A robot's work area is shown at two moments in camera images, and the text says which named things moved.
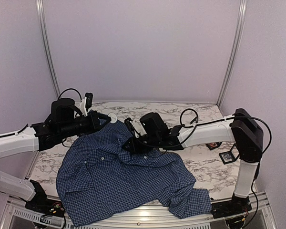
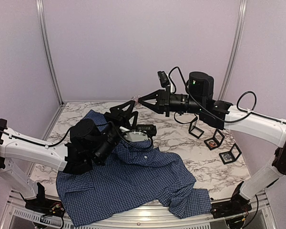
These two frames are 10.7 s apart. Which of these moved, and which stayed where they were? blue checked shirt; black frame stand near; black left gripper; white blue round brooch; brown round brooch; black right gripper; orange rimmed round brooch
Moved: brown round brooch; black left gripper; black right gripper
Stayed: blue checked shirt; orange rimmed round brooch; black frame stand near; white blue round brooch
